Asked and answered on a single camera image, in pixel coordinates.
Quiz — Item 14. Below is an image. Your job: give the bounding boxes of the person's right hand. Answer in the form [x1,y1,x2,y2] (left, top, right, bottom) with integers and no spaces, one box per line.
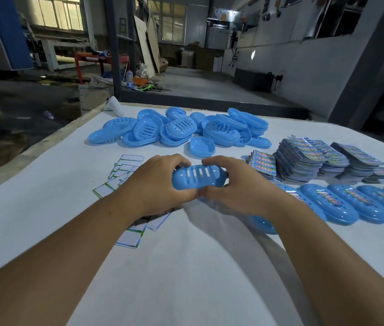
[197,156,283,220]

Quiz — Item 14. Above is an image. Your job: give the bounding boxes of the person's left hand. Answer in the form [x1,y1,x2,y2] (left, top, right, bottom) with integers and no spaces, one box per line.
[121,154,199,220]

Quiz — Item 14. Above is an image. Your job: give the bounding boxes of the blue slotted soap dish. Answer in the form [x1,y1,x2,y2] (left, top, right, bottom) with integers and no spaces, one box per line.
[172,164,228,191]

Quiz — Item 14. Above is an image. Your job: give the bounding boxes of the person's left forearm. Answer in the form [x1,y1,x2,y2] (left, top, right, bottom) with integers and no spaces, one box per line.
[0,186,146,326]

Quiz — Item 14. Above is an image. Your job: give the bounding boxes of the person's right forearm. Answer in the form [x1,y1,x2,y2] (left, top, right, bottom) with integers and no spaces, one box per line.
[263,193,384,326]

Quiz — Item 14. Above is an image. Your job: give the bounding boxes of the spread of white bordered cards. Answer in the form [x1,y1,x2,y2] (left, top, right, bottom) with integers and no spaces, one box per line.
[92,154,174,250]

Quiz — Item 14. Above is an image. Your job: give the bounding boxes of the pile of blue soap dishes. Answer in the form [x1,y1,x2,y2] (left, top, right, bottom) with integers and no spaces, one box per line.
[88,107,273,158]

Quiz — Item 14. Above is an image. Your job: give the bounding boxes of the stacks of colourful printed cards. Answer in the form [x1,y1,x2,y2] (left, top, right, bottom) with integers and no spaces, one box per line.
[241,134,384,186]

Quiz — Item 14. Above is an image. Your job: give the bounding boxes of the white plastic bag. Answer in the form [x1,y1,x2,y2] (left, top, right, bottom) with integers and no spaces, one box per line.
[103,96,125,117]

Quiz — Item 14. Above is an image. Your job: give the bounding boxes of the cardboard box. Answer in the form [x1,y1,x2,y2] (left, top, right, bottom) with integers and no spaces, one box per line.
[78,84,113,111]

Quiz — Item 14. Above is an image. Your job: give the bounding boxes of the row of labelled soap boxes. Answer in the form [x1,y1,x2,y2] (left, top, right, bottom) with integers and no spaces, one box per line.
[246,183,384,235]

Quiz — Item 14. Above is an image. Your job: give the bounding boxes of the leaning wooden boards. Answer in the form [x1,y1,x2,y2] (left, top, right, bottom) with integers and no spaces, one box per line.
[134,15,161,79]

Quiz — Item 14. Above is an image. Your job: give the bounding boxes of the red metal table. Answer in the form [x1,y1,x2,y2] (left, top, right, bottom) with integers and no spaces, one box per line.
[74,52,130,85]

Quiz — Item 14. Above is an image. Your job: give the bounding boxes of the dark metal column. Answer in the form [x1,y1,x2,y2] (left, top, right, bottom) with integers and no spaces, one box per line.
[104,0,122,100]

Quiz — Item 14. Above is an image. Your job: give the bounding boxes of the window with grid panes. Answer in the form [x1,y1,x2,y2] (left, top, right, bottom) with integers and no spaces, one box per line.
[148,0,186,44]
[27,0,84,32]

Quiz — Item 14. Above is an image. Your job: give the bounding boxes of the white workbench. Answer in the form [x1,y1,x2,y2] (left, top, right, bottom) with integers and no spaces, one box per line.
[32,33,97,72]

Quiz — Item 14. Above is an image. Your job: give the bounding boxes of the blue cabinet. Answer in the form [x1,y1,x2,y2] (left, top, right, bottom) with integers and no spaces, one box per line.
[0,0,34,71]

